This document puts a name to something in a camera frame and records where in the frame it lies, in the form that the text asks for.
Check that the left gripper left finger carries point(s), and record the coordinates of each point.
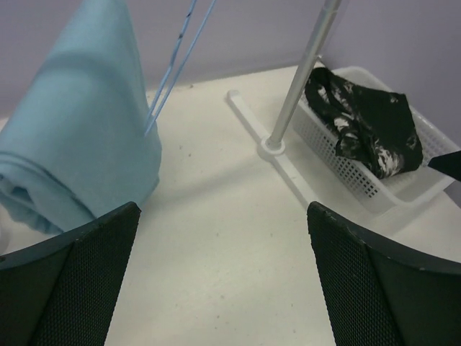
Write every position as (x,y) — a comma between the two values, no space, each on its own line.
(63,291)

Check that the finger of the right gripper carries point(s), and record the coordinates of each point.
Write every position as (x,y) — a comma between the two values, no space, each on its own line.
(447,164)

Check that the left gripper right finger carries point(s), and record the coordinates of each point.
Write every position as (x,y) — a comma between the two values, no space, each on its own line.
(380,292)

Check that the black white patterned trousers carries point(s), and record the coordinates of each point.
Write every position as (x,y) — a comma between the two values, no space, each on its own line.
(373,127)

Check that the blue wire trouser hanger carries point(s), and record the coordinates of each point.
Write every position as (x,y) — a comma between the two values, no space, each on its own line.
(171,76)

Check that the light blue folded trousers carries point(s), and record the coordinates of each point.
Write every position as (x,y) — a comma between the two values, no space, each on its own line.
(76,146)

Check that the clear plastic basket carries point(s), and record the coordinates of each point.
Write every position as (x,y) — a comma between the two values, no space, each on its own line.
(409,189)

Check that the white metal clothes rack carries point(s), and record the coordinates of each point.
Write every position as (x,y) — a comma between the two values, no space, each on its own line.
(270,145)

